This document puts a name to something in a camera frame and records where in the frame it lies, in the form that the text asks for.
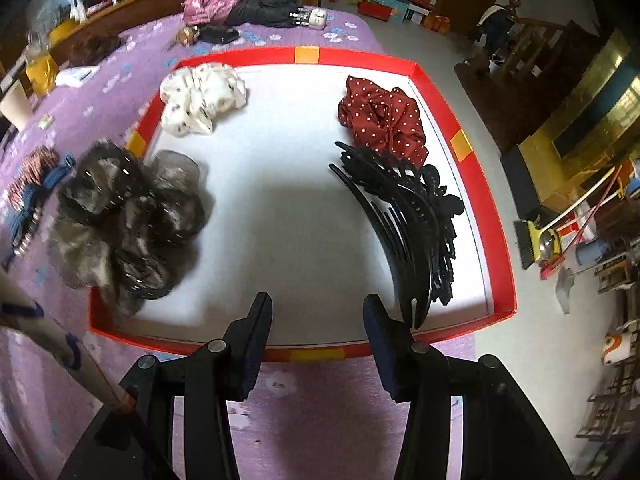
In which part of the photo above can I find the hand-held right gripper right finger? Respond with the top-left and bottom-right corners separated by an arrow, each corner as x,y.
363,294 -> 573,480

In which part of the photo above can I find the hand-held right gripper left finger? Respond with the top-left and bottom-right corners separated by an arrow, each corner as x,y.
59,292 -> 273,480

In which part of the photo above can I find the red shallow box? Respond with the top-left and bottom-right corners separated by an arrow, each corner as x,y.
89,46 -> 517,363

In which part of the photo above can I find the black hair claw clip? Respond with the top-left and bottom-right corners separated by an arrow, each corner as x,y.
328,141 -> 466,331

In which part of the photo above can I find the grey sheer scrunchie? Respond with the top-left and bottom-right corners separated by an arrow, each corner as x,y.
47,140 -> 207,318

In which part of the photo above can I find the red polka dot scrunchie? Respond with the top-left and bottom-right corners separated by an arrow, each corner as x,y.
336,75 -> 431,168

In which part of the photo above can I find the white dotted scrunchie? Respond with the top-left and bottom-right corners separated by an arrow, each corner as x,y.
160,61 -> 249,137

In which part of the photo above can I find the blue striped elastic band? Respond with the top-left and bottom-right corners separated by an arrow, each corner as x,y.
2,154 -> 77,266

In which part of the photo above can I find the red patterned cloth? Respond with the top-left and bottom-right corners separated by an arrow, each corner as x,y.
6,146 -> 60,208

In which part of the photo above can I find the person's left forearm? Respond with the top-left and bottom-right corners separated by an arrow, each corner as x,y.
0,267 -> 136,413

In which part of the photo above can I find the yellow broom and dustpan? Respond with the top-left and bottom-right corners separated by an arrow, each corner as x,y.
514,162 -> 627,271

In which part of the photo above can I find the black speaker box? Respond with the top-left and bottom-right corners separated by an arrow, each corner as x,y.
500,147 -> 544,222

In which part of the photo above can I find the purple floral tablecloth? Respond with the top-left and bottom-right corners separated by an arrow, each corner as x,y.
0,7 -> 476,480

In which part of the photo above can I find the black glasses case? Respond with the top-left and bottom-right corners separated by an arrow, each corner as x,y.
197,25 -> 241,45

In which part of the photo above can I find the gold cabinet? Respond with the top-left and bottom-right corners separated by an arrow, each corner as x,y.
520,30 -> 640,211

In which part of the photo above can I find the white paper booklet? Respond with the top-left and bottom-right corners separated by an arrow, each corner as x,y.
55,66 -> 101,87

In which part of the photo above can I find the black folded umbrella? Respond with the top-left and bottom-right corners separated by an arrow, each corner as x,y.
230,0 -> 329,31

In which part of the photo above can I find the brown hair piece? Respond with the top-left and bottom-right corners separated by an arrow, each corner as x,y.
70,30 -> 122,62

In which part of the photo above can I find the pink folded umbrella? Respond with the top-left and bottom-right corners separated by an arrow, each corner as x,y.
182,0 -> 256,26

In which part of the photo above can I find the beige paper cup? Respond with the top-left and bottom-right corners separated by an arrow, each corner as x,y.
0,80 -> 34,132

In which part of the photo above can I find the red gift box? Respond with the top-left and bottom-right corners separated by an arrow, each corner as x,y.
357,0 -> 394,22

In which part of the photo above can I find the yellow plastic bag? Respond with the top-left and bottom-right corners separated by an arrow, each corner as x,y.
24,35 -> 59,97

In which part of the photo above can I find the wooden dresser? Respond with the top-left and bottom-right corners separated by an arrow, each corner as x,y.
47,0 -> 206,63

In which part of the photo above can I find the teal box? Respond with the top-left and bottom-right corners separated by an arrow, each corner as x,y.
377,0 -> 417,24

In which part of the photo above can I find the wooden staircase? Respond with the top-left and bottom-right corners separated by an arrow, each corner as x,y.
455,10 -> 601,153

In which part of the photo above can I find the dark hanging jacket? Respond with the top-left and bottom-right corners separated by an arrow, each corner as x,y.
477,0 -> 517,57

